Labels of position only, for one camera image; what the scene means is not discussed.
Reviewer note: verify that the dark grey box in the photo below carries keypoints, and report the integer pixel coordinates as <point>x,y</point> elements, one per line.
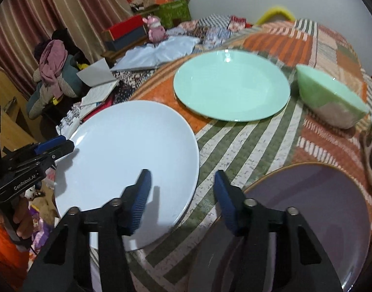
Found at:
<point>128,41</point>

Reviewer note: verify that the wooden table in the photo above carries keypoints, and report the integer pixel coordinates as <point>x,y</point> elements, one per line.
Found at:
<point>9,121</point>

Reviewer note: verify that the white plate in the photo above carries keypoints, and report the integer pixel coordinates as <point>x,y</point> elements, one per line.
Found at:
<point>128,146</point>

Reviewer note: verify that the green plate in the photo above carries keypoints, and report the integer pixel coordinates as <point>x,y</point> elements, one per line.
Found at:
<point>231,85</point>

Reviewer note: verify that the purple plate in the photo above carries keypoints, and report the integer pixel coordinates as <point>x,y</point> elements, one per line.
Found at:
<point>320,194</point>

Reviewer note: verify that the yellow plastic object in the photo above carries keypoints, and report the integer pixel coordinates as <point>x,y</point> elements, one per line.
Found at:
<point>275,12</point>

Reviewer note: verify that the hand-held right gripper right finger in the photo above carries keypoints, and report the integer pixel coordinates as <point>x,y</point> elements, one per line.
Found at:
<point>225,200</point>

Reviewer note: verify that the striped brown curtain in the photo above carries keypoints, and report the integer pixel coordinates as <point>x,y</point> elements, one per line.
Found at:
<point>52,9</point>

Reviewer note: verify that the green storage box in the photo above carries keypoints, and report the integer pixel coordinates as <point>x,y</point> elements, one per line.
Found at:
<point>173,12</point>

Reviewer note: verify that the purple plastic wrapper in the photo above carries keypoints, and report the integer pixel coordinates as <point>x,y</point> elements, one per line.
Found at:
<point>43,231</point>

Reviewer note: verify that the light blue cloth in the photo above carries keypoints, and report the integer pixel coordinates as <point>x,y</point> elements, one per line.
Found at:
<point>161,53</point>

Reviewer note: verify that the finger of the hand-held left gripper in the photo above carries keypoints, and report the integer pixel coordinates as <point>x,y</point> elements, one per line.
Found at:
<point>50,144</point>
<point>62,150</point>

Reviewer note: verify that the pink plush toy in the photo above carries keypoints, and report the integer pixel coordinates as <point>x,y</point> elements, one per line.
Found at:
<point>157,32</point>

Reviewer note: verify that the green bowl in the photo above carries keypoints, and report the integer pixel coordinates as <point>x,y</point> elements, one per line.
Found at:
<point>323,97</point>

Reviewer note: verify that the open notebook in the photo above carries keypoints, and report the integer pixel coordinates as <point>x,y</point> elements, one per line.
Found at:
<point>97,94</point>

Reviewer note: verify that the person's left hand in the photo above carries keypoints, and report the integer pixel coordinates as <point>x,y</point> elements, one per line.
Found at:
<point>20,216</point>

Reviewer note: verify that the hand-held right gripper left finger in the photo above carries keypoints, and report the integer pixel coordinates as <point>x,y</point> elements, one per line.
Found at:
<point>140,200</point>

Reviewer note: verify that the person's left forearm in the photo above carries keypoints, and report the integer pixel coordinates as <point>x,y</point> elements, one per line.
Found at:
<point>5,255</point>

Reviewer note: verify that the pile of clothes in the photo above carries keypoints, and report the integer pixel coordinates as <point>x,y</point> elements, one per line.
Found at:
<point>67,82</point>

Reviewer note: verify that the red box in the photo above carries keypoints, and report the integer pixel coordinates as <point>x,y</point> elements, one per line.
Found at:
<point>125,27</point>

